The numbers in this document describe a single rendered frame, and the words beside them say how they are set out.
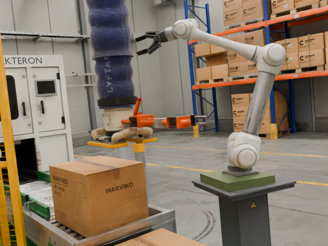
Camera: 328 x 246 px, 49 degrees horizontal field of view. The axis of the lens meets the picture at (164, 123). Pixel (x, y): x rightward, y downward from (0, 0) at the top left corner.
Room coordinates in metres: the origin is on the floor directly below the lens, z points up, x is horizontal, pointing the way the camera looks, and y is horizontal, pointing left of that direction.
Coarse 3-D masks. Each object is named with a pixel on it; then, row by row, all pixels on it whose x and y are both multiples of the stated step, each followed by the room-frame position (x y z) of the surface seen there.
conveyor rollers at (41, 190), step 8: (24, 184) 3.87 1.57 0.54; (32, 184) 3.83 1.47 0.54; (40, 184) 3.79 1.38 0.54; (48, 184) 3.75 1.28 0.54; (24, 192) 3.51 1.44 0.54; (32, 192) 3.47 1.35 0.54; (40, 192) 3.43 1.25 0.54; (48, 192) 3.39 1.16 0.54; (40, 200) 3.16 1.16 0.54; (48, 200) 3.11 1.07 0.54; (40, 216) 2.64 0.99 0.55; (56, 224) 2.43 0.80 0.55; (72, 232) 2.29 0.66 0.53
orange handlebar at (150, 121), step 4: (152, 116) 2.25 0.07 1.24; (124, 120) 1.97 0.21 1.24; (128, 120) 1.93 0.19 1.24; (140, 120) 1.82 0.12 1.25; (144, 120) 1.79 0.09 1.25; (148, 120) 1.76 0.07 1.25; (152, 120) 1.72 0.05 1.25; (164, 120) 1.64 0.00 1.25; (184, 120) 1.53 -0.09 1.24; (188, 120) 1.54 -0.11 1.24; (144, 124) 1.78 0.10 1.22; (148, 124) 1.75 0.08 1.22; (152, 124) 1.77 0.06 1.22
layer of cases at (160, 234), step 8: (152, 232) 2.12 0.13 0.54; (160, 232) 2.11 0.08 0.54; (168, 232) 2.10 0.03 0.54; (128, 240) 2.03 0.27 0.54; (136, 240) 2.02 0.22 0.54; (144, 240) 2.01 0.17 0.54; (152, 240) 2.00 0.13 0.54; (160, 240) 1.99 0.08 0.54; (168, 240) 1.98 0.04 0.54; (176, 240) 1.97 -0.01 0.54; (184, 240) 1.96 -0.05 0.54; (192, 240) 1.95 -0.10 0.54
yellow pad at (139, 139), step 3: (135, 135) 2.21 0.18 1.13; (141, 135) 2.07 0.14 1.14; (123, 138) 2.16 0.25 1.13; (126, 138) 2.14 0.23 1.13; (129, 138) 2.12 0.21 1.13; (135, 138) 2.07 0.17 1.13; (138, 138) 2.04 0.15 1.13; (141, 138) 2.01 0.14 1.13; (144, 138) 2.01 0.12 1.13; (147, 138) 2.02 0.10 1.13; (150, 138) 2.01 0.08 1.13; (153, 138) 2.01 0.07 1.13; (156, 138) 2.02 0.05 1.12; (126, 141) 2.13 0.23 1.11; (129, 141) 2.10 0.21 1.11; (132, 141) 2.07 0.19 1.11; (135, 141) 2.04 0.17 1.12; (138, 141) 2.01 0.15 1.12; (141, 141) 1.98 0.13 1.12; (144, 141) 1.98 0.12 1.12; (147, 141) 1.99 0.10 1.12; (150, 141) 2.00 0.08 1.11; (153, 141) 2.01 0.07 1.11
